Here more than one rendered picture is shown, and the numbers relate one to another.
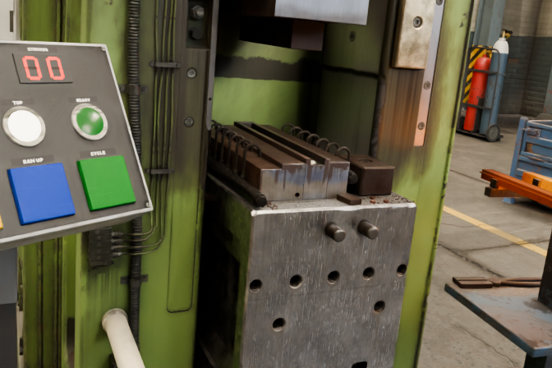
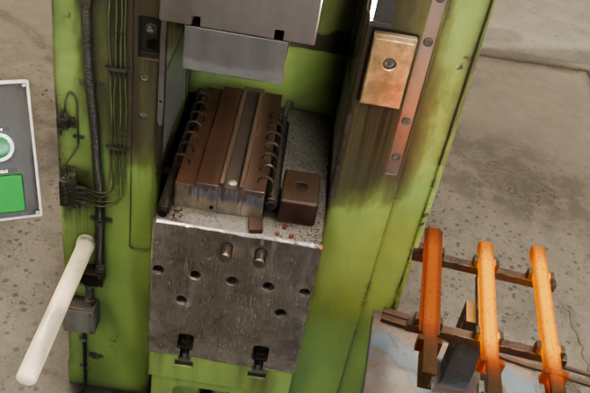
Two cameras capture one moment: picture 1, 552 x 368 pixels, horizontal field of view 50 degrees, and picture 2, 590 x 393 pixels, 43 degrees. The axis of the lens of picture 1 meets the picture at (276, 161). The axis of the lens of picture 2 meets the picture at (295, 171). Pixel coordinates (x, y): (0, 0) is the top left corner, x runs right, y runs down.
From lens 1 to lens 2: 1.07 m
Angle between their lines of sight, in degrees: 32
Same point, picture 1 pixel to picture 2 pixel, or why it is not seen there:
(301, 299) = (201, 289)
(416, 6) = (388, 49)
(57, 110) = not seen: outside the picture
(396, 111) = (364, 139)
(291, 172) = (204, 189)
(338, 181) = (252, 205)
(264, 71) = not seen: hidden behind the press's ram
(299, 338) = (200, 314)
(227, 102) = not seen: hidden behind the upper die
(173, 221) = (133, 185)
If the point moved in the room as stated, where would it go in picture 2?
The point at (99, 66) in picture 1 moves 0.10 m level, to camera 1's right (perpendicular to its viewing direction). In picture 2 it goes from (17, 100) to (55, 119)
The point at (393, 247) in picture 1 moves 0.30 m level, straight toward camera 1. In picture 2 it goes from (294, 274) to (194, 341)
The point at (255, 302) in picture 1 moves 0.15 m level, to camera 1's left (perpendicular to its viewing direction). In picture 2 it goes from (159, 280) to (109, 253)
